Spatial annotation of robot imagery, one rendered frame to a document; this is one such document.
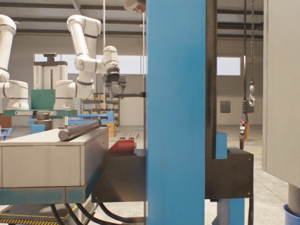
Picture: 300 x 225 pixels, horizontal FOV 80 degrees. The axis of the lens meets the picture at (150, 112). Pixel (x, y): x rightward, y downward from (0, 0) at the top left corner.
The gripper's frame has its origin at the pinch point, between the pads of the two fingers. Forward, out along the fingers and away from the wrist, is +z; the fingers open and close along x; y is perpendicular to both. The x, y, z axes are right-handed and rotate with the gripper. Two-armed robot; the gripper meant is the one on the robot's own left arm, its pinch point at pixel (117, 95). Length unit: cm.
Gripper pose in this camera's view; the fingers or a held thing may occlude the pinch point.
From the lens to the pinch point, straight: 109.6
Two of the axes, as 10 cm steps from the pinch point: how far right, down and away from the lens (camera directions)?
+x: 8.5, -0.1, 5.3
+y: 4.9, -3.6, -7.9
